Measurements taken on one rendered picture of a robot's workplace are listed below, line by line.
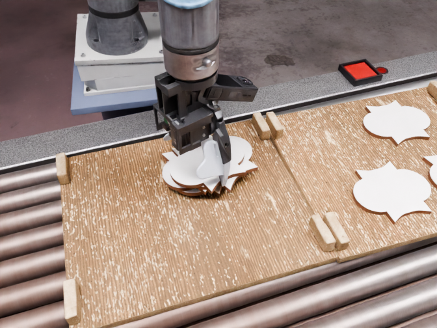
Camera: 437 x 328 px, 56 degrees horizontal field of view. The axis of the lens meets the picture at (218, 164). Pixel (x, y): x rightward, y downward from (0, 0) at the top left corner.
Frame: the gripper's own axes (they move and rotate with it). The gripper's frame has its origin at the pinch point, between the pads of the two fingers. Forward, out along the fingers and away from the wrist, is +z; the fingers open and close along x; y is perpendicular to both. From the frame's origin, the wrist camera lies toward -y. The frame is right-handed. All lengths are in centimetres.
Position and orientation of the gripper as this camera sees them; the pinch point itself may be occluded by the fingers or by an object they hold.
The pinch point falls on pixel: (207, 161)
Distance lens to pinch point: 72.6
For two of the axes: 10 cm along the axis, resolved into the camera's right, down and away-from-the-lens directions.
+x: 5.9, 5.9, -5.5
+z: 0.0, 6.8, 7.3
